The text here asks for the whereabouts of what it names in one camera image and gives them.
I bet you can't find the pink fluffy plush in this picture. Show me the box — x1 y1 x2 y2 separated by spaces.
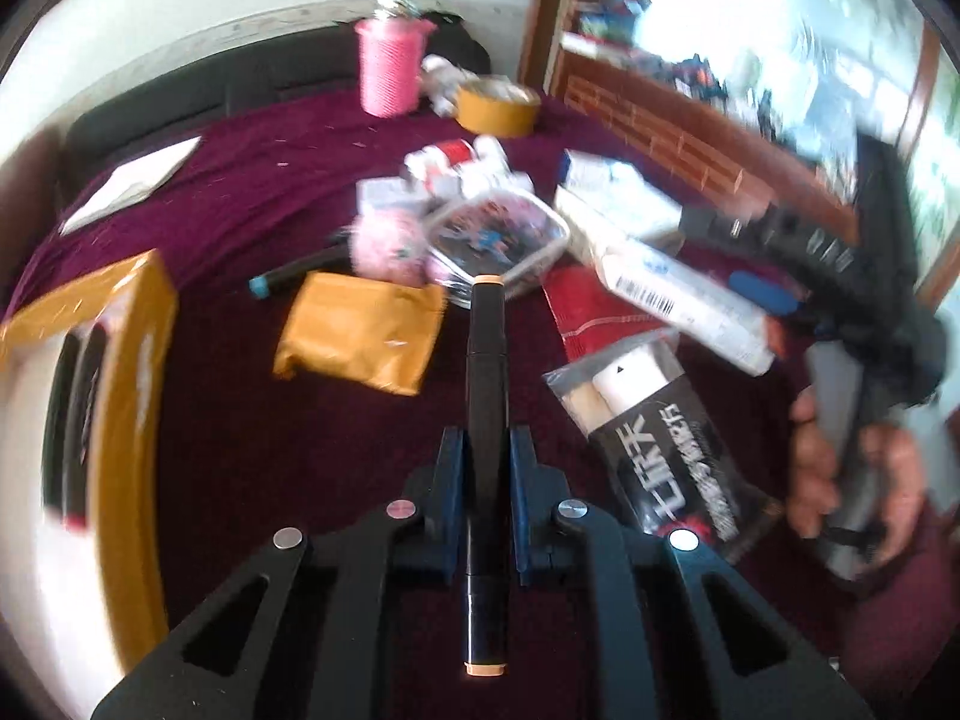
348 208 428 286

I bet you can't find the black snack packet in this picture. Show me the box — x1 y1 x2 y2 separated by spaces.
544 330 781 564

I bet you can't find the person right hand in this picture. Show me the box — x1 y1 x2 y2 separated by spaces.
785 385 932 568

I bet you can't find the black marker orange cap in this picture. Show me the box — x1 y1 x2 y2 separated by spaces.
464 275 511 679

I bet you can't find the black marker white cap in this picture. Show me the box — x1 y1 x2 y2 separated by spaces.
41 332 82 518

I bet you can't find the black marker red cap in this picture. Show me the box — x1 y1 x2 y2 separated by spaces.
62 323 109 532

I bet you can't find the clear plastic card case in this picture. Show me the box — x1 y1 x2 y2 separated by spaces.
425 190 569 307

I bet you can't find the yellow-rimmed cardboard box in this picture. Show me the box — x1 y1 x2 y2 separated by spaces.
2 250 178 718

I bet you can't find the white barcode box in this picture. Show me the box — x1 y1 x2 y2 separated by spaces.
592 239 775 377

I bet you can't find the maroon velvet bedspread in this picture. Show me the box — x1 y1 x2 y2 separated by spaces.
10 89 958 718

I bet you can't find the yellow padded envelope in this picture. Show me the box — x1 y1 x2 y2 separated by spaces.
274 271 446 397

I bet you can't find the black marker teal cap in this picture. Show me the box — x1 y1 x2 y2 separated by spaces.
247 241 352 301

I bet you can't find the wooden window frame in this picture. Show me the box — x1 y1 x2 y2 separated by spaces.
519 0 958 304

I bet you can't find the black sofa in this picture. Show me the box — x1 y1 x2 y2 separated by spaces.
58 10 493 182

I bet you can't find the pink knit-sleeved bottle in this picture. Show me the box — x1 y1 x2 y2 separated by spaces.
355 0 436 119

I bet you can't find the yellow tape roll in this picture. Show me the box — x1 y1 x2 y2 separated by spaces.
455 76 542 138

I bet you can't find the white blue box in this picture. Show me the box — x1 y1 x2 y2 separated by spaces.
553 149 682 241

